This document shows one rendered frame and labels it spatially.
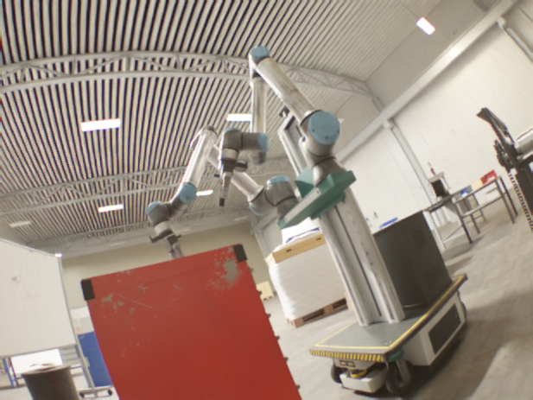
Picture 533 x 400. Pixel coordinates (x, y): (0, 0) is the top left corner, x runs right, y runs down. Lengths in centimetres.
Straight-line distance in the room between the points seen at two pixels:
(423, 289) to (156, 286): 132
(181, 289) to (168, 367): 21
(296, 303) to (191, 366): 363
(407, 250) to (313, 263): 293
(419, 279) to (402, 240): 24
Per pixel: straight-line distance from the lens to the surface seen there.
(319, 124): 123
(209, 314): 73
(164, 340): 71
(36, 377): 222
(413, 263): 155
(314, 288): 435
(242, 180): 182
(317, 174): 135
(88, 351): 453
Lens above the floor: 80
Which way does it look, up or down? 17 degrees up
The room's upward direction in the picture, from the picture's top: 22 degrees counter-clockwise
